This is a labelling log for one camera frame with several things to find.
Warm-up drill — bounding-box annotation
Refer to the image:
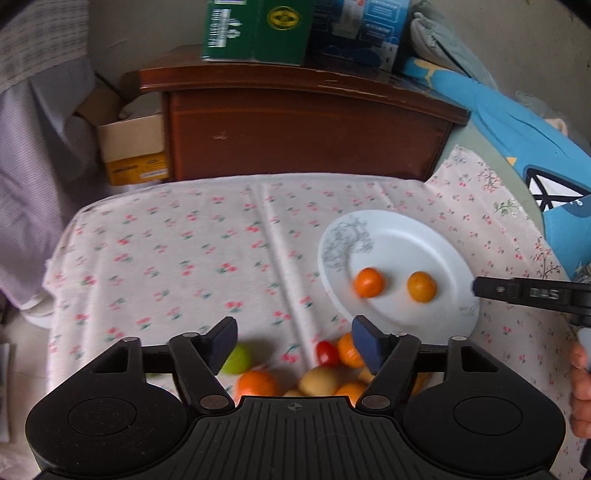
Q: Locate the checked white cloth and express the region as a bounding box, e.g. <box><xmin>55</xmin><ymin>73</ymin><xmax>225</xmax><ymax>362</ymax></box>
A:
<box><xmin>0</xmin><ymin>0</ymin><xmax>93</xmax><ymax>97</ymax></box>

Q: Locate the cherry print tablecloth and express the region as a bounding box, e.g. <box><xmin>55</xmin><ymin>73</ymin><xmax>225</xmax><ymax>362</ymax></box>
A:
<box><xmin>44</xmin><ymin>145</ymin><xmax>591</xmax><ymax>480</ymax></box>

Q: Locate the open cardboard box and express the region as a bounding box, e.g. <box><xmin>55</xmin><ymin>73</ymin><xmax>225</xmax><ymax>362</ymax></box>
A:
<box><xmin>74</xmin><ymin>74</ymin><xmax>169</xmax><ymax>186</ymax></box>

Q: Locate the blue printed blanket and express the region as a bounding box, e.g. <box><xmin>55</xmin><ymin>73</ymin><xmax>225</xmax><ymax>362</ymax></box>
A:
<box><xmin>402</xmin><ymin>55</ymin><xmax>591</xmax><ymax>282</ymax></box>

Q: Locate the green carton box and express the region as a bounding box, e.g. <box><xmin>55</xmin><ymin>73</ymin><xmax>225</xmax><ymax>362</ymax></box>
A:
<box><xmin>201</xmin><ymin>0</ymin><xmax>315</xmax><ymax>65</ymax></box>

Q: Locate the person's right hand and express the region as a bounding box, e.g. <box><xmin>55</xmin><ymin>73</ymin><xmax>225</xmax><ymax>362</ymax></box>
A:
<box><xmin>569</xmin><ymin>344</ymin><xmax>591</xmax><ymax>439</ymax></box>

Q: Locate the grey green pillow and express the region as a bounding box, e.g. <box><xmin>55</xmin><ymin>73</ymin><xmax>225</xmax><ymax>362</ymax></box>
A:
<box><xmin>515</xmin><ymin>90</ymin><xmax>571</xmax><ymax>134</ymax></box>
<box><xmin>409</xmin><ymin>0</ymin><xmax>499</xmax><ymax>90</ymax></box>

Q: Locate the green jujube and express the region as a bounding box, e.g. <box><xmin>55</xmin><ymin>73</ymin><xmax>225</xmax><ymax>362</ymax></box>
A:
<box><xmin>219</xmin><ymin>344</ymin><xmax>253</xmax><ymax>374</ymax></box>

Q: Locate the sage green bed sheet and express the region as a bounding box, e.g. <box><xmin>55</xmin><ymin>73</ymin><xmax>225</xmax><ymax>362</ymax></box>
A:
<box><xmin>443</xmin><ymin>120</ymin><xmax>546</xmax><ymax>241</ymax></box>

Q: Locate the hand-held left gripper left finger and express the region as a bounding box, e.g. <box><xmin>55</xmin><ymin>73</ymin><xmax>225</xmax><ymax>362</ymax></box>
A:
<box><xmin>85</xmin><ymin>316</ymin><xmax>239</xmax><ymax>415</ymax></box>

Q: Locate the pale purple cloth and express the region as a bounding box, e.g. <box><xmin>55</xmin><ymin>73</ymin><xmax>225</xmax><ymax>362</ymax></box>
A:
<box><xmin>0</xmin><ymin>55</ymin><xmax>112</xmax><ymax>324</ymax></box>

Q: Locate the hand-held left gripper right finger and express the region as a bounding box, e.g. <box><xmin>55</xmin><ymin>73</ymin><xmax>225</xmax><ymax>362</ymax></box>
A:
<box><xmin>351</xmin><ymin>315</ymin><xmax>502</xmax><ymax>414</ymax></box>

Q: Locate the blue carton box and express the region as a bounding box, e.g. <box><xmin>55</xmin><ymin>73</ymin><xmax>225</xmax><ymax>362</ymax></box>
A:
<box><xmin>307</xmin><ymin>0</ymin><xmax>411</xmax><ymax>72</ymax></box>

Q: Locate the white floral plate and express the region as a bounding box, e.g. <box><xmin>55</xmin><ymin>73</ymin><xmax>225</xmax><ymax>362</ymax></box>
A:
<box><xmin>318</xmin><ymin>210</ymin><xmax>482</xmax><ymax>346</ymax></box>

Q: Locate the oblong red cherry tomato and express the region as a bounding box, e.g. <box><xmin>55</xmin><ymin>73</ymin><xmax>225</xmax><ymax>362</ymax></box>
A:
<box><xmin>316</xmin><ymin>340</ymin><xmax>340</xmax><ymax>367</ymax></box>

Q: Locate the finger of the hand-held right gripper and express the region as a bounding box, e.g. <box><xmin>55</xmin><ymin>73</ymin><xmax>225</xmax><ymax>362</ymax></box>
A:
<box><xmin>470</xmin><ymin>276</ymin><xmax>591</xmax><ymax>312</ymax></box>

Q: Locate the brown wooden nightstand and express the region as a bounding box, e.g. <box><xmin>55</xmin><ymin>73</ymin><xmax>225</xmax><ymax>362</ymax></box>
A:
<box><xmin>139</xmin><ymin>44</ymin><xmax>472</xmax><ymax>182</ymax></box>

